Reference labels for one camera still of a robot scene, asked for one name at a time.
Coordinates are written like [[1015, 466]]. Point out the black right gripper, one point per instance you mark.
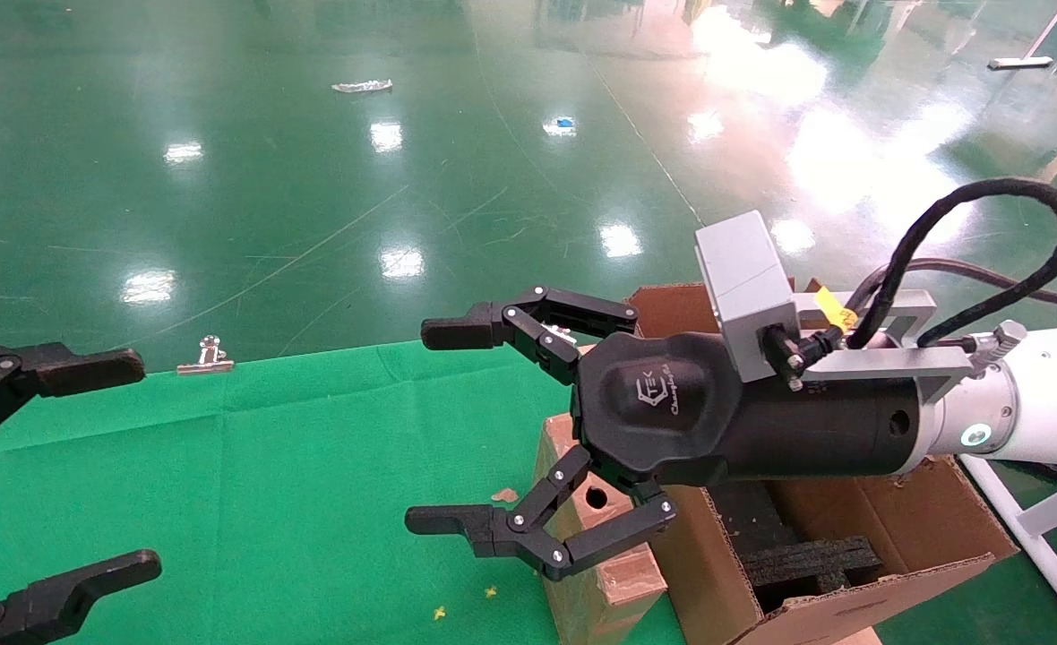
[[654, 421]]

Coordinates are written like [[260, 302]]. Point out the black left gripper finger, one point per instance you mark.
[[90, 369], [63, 591]]

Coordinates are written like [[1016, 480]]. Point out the small brown cardboard box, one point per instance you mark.
[[582, 618]]

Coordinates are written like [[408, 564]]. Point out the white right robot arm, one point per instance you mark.
[[1048, 394]]

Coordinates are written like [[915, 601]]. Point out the small brown cardboard scrap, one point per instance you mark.
[[504, 494]]

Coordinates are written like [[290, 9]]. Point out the large open cardboard carton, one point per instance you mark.
[[717, 591]]

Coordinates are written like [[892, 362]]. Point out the flat cardboard sheet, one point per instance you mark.
[[860, 638]]

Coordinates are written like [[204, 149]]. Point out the silver binder clip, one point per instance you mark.
[[206, 365]]

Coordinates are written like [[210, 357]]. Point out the green table cloth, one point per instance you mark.
[[269, 466]]

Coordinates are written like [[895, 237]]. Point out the white floor litter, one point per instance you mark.
[[363, 87]]

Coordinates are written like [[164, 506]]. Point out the black foam insert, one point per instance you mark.
[[806, 569]]

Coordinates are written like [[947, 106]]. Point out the white table leg foot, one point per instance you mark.
[[1021, 63]]

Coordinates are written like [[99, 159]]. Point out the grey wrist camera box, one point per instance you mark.
[[743, 287]]

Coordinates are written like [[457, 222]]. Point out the silver camera mount bracket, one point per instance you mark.
[[887, 361]]

